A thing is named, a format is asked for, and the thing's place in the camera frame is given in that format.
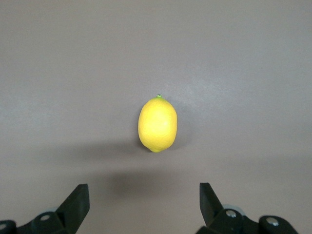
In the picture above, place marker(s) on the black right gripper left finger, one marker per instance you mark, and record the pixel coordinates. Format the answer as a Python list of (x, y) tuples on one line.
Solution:
[(73, 209)]

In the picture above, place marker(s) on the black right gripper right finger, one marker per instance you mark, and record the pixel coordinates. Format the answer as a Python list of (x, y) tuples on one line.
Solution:
[(212, 209)]

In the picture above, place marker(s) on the yellow lemon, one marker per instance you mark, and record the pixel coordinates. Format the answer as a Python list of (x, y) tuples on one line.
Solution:
[(157, 124)]

